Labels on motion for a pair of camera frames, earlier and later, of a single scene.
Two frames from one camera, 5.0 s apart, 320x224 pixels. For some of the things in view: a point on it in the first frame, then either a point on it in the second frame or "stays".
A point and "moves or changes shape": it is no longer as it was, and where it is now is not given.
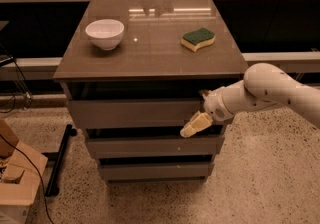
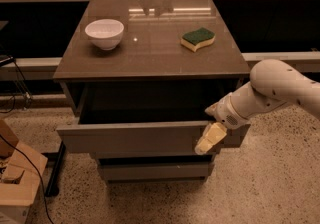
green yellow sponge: x=194 y=40 stays
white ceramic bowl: x=106 y=33 stays
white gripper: x=214 y=105 to x=226 y=112
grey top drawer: x=136 y=114 moves or changes shape
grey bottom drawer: x=157 y=172 stays
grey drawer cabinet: x=133 y=73 stays
